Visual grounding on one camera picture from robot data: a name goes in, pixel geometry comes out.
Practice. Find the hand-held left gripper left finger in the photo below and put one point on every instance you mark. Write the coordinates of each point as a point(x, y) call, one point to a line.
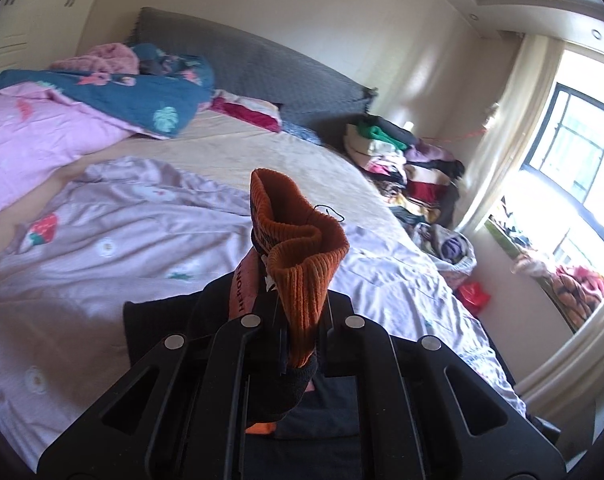
point(242, 332)

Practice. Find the red bag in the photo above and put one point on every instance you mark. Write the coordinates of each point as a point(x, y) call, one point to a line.
point(474, 296)

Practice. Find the pink fuzzy blanket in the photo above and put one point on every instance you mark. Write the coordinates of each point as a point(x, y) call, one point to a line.
point(107, 57)

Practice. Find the dark framed window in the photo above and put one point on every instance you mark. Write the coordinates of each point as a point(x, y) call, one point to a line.
point(581, 135)

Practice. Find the black garment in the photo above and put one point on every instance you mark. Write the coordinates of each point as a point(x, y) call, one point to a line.
point(152, 320)

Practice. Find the teal floral blanket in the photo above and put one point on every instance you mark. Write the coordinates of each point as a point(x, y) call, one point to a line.
point(107, 95)

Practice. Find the orange striped cloth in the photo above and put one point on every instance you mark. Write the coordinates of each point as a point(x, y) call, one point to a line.
point(579, 295)

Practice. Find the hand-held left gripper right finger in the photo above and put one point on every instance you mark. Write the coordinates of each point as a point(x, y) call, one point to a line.
point(362, 342)

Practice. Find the cream curtain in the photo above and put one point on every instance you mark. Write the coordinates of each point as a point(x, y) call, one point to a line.
point(511, 125)

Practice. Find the white and red pillow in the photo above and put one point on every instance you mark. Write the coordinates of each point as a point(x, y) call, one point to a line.
point(247, 110)

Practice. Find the cream wardrobe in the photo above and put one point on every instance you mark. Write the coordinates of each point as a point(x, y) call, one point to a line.
point(37, 15)

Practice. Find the white bag of clothes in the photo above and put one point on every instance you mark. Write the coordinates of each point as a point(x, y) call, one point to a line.
point(451, 252)

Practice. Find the lavender floral bed cover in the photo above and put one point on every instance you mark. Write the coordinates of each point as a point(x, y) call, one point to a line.
point(132, 240)

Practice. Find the orange and black sock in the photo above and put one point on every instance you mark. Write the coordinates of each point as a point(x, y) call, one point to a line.
point(302, 280)

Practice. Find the beige bed sheet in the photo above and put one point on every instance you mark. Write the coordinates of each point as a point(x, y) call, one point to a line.
point(242, 155)

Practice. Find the blue patterned pillow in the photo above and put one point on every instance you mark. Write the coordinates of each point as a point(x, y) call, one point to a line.
point(302, 132)

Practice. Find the pile of mixed clothes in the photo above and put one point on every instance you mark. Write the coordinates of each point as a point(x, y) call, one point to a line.
point(406, 180)

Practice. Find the grey padded headboard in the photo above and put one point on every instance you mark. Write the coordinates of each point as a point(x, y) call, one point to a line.
point(262, 70)

